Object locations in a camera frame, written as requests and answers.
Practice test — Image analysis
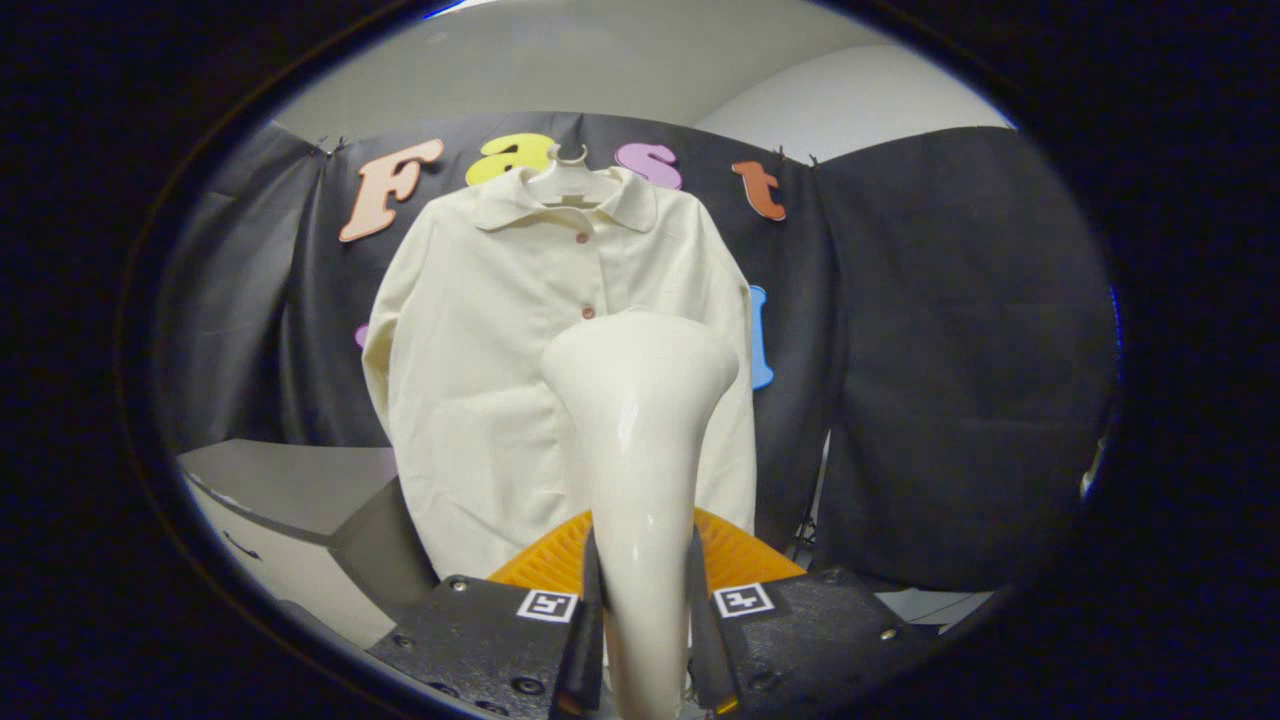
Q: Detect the cream plastic clothes hanger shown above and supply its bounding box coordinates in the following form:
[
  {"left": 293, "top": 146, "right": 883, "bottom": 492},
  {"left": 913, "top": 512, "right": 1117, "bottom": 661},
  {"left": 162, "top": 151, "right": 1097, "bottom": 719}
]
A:
[{"left": 527, "top": 145, "right": 621, "bottom": 208}]

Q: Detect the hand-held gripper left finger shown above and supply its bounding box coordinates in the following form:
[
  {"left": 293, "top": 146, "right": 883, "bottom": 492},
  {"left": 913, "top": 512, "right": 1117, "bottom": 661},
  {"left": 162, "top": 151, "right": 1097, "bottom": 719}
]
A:
[{"left": 365, "top": 508, "right": 606, "bottom": 720}]

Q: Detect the cream garment steamer head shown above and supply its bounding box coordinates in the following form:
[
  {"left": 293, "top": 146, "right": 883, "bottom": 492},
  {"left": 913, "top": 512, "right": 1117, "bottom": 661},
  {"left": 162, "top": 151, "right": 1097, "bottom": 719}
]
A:
[{"left": 540, "top": 308, "right": 741, "bottom": 720}]

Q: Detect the grey drawer cabinet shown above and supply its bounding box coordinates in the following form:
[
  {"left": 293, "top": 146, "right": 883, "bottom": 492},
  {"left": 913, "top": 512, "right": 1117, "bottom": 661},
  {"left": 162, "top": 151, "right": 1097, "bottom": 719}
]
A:
[{"left": 178, "top": 438, "right": 441, "bottom": 651}]

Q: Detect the cream button shirt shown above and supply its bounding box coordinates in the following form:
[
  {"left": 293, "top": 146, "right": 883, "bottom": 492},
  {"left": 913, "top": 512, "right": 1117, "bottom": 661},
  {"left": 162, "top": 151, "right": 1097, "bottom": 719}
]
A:
[{"left": 362, "top": 165, "right": 758, "bottom": 581}]

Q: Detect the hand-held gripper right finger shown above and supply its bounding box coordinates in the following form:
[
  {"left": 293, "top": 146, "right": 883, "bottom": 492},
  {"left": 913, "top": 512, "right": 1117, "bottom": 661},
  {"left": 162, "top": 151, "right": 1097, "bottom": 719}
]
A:
[{"left": 688, "top": 508, "right": 936, "bottom": 716}]

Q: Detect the black backdrop cloth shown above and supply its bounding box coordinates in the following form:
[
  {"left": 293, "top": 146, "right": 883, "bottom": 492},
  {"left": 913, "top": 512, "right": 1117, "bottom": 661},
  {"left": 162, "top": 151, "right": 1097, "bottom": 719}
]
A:
[{"left": 155, "top": 110, "right": 1121, "bottom": 593}]

